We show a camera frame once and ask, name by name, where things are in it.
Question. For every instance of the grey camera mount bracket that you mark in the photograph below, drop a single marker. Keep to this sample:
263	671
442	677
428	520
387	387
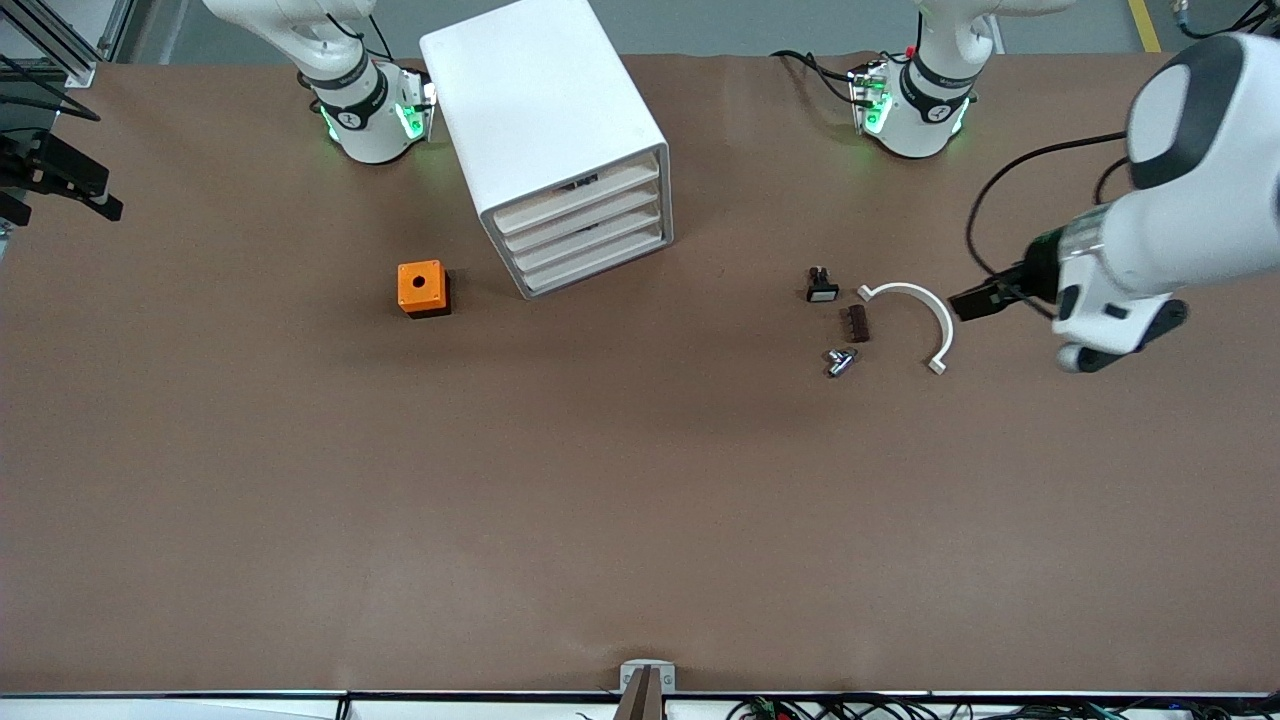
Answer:
647	680

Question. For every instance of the white table edge rail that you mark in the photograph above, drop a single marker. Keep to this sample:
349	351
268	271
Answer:
200	705

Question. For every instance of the orange box with hole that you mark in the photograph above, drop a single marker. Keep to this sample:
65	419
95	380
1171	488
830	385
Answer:
420	287

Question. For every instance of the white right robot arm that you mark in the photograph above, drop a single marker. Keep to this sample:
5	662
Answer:
370	130

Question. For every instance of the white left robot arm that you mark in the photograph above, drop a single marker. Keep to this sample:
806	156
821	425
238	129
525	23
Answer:
1200	220

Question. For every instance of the silver metal fitting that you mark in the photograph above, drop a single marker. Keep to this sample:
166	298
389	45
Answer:
840	360

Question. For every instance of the brown terminal block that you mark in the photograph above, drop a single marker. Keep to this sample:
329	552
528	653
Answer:
857	323

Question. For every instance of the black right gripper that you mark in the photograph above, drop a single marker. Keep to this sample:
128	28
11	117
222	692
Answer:
45	166

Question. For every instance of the white curved bracket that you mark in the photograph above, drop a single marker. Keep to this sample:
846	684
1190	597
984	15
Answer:
935	305

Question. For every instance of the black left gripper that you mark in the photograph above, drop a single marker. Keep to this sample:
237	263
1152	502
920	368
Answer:
1030	271

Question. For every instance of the brown table mat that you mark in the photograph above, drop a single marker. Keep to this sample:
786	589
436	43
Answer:
640	500

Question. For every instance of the aluminium frame profile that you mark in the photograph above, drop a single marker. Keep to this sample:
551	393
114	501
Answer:
60	40

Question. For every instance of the black switch with white face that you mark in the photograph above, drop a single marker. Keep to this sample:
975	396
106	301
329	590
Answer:
822	288

